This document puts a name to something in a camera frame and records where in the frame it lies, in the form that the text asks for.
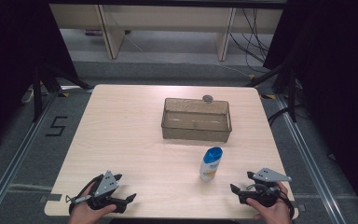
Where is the black floor cable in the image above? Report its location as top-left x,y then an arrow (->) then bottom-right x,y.
268,105 -> 294,126

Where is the metal floor rail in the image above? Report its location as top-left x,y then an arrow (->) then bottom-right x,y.
0,91 -> 60,224
273,92 -> 347,224

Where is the light wooden desk frame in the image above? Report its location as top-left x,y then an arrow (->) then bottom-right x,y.
48,3 -> 284,63

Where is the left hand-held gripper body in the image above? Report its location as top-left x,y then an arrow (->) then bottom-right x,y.
86,170 -> 129,215

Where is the person's left hand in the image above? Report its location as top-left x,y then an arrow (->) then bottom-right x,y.
67,181 -> 117,224

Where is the white bottle with blue cap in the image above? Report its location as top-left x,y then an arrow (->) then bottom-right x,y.
199,146 -> 224,183

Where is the clear brown plastic box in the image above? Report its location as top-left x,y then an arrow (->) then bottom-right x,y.
160,97 -> 233,144

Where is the grey cable plug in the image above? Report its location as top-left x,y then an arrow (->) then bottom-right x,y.
65,194 -> 93,206

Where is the dark curtain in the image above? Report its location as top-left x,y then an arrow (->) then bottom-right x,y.
262,0 -> 358,224
0,0 -> 80,157

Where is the black metal stand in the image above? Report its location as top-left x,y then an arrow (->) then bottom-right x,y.
244,61 -> 300,124
31,61 -> 95,123

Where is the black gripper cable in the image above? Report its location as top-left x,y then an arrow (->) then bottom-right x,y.
279,189 -> 296,220

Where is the black cables bundle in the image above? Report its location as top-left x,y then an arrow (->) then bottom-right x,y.
228,7 -> 272,75

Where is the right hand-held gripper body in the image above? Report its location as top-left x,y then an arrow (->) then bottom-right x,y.
238,167 -> 293,209

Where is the person's right hand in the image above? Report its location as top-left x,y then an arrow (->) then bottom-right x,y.
245,181 -> 293,224

